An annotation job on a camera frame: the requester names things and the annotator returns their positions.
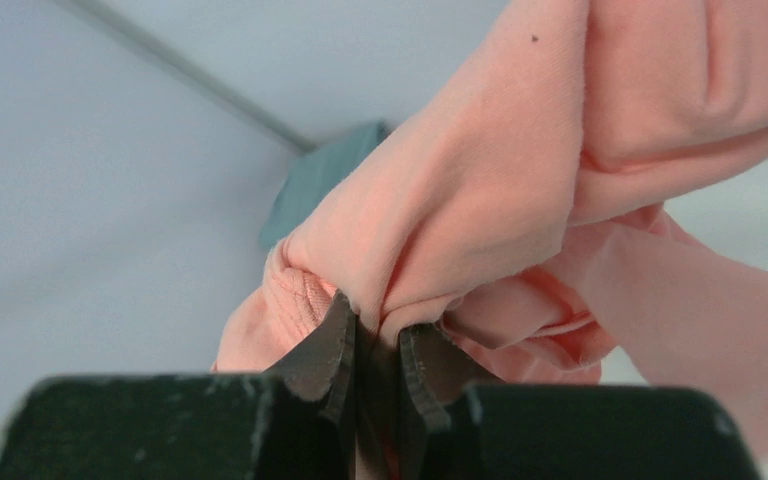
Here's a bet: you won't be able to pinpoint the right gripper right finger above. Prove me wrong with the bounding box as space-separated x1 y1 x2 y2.
399 324 760 479

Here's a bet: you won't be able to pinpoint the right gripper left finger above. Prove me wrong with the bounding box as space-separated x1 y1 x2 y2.
0 295 357 479

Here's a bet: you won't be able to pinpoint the salmon pink t-shirt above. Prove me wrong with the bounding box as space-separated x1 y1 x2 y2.
214 1 768 456

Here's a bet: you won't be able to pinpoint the folded blue-grey t-shirt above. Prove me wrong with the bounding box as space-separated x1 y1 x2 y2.
258 121 389 251

